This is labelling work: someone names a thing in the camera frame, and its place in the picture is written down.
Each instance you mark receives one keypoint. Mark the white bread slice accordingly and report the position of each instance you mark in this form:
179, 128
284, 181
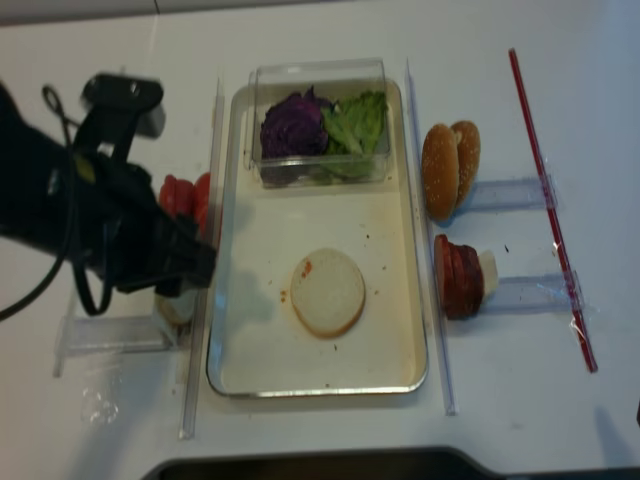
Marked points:
327, 292

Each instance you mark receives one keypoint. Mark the stack of bread slices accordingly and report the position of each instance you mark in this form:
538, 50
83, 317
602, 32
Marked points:
177, 311

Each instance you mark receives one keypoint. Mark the clear acrylic divider right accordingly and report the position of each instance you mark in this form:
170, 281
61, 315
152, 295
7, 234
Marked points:
450, 403

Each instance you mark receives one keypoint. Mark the clear acrylic divider left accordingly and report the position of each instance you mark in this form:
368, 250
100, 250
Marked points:
191, 391

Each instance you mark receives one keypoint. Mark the clear acrylic rail lower left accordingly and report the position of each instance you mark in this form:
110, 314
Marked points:
80, 336

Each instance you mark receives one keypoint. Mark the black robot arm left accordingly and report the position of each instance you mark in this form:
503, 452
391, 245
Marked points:
39, 191

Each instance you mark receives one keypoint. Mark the green lettuce leaf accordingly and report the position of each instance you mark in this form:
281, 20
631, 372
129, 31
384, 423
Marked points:
354, 126

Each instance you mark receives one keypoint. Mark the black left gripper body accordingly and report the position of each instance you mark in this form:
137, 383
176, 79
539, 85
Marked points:
118, 225

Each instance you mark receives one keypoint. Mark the tomato slices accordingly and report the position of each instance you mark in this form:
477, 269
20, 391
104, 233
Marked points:
182, 197

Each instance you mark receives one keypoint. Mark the clear plastic salad container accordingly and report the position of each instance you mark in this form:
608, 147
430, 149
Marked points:
333, 80

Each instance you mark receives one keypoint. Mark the metal baking tray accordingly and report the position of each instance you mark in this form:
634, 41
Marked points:
258, 348

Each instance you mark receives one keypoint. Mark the clear acrylic rail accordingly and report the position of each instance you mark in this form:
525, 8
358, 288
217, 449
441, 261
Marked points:
530, 193
524, 295
80, 336

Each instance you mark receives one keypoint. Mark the dark base edge bottom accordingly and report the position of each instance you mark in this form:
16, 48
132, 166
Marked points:
353, 464

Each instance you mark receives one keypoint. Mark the clear acrylic rail upper right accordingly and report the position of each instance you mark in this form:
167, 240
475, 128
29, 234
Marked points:
530, 193

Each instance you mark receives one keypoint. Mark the plain bun half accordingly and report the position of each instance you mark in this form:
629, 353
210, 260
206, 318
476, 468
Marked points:
440, 172

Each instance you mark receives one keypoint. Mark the sesame bun top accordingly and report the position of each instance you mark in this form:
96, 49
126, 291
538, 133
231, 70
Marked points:
468, 144

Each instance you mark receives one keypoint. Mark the clear acrylic rail lower right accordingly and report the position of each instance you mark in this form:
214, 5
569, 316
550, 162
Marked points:
524, 295

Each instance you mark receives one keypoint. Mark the purple cabbage leaf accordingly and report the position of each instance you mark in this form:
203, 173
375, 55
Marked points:
294, 127

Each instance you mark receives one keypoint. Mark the clear acrylic divider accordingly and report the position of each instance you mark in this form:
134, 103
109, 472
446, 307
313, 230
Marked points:
191, 391
450, 403

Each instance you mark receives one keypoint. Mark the stack of meat patty slices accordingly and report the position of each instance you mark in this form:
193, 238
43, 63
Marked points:
459, 278

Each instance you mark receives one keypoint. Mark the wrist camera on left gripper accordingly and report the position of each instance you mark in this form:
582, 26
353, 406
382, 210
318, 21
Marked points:
119, 108

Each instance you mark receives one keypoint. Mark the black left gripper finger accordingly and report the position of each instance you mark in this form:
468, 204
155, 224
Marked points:
190, 261

